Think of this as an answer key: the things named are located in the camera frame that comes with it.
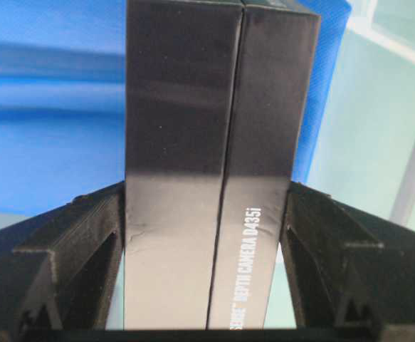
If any clear plastic storage case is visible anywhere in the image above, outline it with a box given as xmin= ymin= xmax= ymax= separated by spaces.
xmin=296 ymin=1 xmax=415 ymax=230

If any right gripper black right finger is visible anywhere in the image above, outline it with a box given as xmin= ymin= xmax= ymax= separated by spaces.
xmin=280 ymin=183 xmax=415 ymax=335

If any black camera box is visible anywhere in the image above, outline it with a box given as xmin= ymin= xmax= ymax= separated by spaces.
xmin=124 ymin=1 xmax=320 ymax=330

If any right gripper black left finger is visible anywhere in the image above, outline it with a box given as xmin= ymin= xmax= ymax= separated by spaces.
xmin=0 ymin=183 xmax=125 ymax=335

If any blue cloth liner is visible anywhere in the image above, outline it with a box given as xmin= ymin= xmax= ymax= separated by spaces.
xmin=0 ymin=0 xmax=354 ymax=222

